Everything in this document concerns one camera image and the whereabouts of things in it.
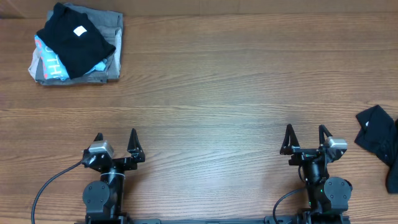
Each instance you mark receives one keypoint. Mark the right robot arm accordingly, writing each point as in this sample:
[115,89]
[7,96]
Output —
[327,196]

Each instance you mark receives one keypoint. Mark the folded black shirt on pile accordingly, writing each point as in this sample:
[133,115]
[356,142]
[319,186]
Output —
[75,39]

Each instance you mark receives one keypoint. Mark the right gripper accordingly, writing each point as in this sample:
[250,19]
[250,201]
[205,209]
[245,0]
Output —
[303,154]

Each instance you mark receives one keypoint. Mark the black t-shirt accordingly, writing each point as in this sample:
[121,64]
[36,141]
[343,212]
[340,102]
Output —
[378,135]

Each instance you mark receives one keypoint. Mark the folded light blue shirt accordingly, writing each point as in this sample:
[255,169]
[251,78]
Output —
[55,71]

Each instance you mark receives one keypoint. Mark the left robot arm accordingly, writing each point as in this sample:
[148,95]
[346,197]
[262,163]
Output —
[104,198]

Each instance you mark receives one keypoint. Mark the folded white cloth under pile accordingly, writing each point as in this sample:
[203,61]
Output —
[36,69]

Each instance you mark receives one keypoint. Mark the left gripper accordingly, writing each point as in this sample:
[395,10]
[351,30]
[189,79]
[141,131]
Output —
[133,145]

